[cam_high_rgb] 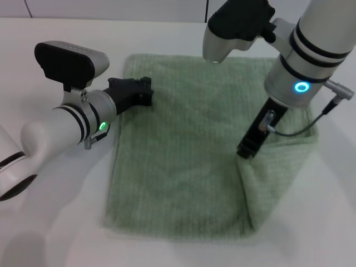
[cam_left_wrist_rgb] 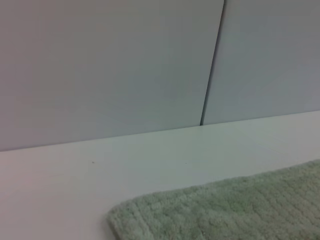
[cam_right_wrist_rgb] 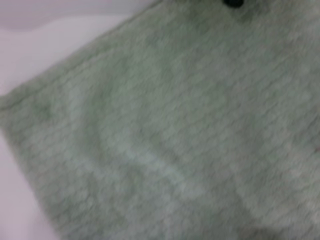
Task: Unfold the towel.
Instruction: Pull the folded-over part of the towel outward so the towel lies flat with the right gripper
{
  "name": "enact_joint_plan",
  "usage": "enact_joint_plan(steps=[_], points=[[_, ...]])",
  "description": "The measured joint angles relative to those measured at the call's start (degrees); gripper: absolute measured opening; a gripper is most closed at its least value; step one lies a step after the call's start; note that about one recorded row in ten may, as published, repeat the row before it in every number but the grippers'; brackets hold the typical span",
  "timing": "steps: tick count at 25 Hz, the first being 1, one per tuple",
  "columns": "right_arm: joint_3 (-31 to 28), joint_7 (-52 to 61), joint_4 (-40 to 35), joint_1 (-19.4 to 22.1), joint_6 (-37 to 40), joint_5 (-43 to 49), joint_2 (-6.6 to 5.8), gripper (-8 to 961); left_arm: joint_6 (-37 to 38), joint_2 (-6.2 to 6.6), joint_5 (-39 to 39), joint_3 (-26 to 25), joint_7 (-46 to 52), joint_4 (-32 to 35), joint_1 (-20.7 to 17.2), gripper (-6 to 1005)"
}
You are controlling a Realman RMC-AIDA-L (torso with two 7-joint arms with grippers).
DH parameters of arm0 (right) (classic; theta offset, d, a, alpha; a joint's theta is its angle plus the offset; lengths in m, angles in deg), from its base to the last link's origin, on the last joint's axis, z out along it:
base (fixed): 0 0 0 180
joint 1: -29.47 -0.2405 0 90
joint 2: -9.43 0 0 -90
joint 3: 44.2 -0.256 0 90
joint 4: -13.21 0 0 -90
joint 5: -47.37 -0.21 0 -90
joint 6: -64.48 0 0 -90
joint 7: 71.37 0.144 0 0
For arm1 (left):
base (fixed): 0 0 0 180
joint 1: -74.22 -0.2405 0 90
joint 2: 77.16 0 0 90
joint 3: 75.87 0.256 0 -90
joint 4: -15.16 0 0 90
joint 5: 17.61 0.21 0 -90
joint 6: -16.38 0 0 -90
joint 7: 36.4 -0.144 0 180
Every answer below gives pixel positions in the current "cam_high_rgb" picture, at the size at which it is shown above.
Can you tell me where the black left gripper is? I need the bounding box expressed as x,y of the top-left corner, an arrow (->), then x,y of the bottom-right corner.
107,75 -> 155,116

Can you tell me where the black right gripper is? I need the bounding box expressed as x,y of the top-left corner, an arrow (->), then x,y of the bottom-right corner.
236,96 -> 288,160

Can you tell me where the green ribbed towel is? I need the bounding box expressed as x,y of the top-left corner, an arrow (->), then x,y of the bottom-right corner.
102,53 -> 320,239

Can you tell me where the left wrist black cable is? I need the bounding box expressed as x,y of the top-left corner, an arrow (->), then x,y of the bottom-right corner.
83,125 -> 111,150

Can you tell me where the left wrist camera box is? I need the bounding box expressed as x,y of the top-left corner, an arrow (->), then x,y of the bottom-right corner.
34,41 -> 110,93

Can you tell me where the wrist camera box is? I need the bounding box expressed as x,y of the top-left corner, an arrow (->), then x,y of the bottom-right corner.
202,0 -> 279,65
34,41 -> 110,93

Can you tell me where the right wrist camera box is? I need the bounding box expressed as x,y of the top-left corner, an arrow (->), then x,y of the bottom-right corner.
202,0 -> 279,65

